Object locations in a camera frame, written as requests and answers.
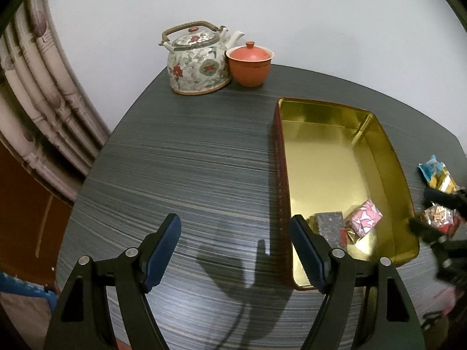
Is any beige patterned curtain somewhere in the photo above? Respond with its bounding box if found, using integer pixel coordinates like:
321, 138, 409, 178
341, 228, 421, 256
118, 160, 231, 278
1, 0, 110, 202

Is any orange lidded tea cup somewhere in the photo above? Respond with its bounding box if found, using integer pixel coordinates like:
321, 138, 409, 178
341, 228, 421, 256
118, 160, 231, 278
226, 41, 274, 88

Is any pink candy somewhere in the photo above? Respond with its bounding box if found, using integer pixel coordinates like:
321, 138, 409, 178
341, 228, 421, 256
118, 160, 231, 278
346, 199, 383, 239

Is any gold snack packet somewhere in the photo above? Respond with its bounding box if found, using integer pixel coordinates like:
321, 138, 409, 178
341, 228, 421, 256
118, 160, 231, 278
427, 168, 460, 194

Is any gold and red tin box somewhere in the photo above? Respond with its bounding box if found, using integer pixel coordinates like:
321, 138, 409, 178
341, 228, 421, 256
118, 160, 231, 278
272, 98, 419, 290

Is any blue snack packet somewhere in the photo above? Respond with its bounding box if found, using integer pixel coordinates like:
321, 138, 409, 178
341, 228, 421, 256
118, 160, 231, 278
418, 155, 445, 183

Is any blue foam mat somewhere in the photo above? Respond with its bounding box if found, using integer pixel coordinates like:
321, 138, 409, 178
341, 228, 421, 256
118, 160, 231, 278
0, 272, 59, 310

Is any floral ceramic teapot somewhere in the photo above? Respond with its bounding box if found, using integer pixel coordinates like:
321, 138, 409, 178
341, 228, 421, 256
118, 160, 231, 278
160, 21, 245, 96

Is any black sesame snack bar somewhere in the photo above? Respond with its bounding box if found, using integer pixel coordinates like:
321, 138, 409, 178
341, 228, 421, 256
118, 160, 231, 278
306, 212, 347, 250

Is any brown wooden door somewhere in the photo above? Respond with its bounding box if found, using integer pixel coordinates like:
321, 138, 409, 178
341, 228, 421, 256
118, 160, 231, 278
1, 146, 71, 288

